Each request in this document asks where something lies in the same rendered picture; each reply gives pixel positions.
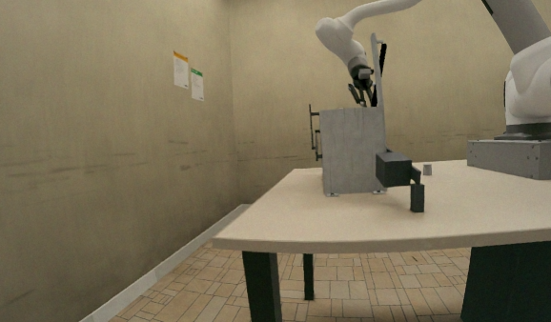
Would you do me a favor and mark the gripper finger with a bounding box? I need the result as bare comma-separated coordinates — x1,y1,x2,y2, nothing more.
348,79,367,107
365,79,376,103

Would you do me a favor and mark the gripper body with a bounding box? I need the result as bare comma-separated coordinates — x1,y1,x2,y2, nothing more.
351,66,373,90

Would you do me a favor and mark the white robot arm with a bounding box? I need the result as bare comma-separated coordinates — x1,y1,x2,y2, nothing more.
315,0,551,141

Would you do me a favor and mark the black straight rod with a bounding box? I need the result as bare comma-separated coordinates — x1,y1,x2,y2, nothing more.
371,39,387,107

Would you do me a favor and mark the grey cylinder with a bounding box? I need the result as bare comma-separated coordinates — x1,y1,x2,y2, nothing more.
423,163,432,175

